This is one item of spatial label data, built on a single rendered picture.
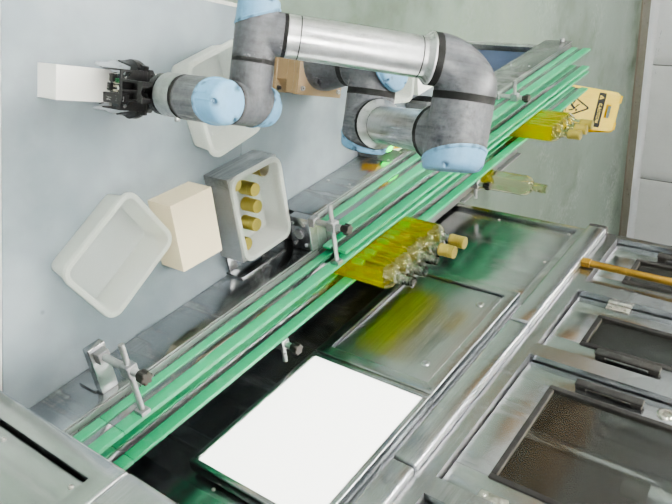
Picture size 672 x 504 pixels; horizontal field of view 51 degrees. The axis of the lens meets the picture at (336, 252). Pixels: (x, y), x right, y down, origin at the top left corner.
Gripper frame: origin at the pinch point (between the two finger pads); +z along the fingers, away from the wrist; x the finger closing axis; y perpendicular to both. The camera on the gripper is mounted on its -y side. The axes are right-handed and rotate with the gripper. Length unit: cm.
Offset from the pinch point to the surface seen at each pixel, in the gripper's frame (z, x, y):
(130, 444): -13, 70, 1
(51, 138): 4.2, 10.6, 9.0
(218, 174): 0.9, 18.3, -31.5
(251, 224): -2, 31, -41
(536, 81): -15, -14, -176
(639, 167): 66, 43, -697
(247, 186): -0.9, 21.2, -39.6
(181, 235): -3.3, 30.6, -17.5
